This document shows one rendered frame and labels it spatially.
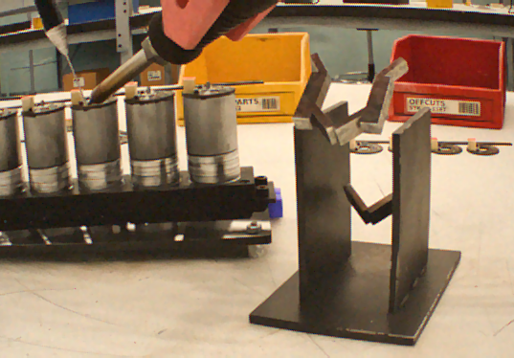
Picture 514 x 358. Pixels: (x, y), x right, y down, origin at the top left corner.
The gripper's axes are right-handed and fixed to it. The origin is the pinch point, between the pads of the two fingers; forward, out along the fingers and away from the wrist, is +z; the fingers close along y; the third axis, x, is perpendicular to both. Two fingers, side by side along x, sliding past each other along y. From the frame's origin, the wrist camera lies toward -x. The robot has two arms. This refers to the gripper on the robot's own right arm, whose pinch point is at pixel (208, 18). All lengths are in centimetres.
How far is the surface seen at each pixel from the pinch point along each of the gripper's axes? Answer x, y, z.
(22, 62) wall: -424, -238, 271
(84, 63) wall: -368, -269, 250
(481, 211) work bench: 9.2, -12.6, 6.5
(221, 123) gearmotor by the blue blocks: -1.3, -4.3, 6.5
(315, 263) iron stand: 7.5, -0.5, 5.7
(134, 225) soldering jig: -0.7, 0.2, 10.5
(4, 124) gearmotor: -8.7, 3.4, 9.4
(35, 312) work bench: 1.8, 7.4, 10.4
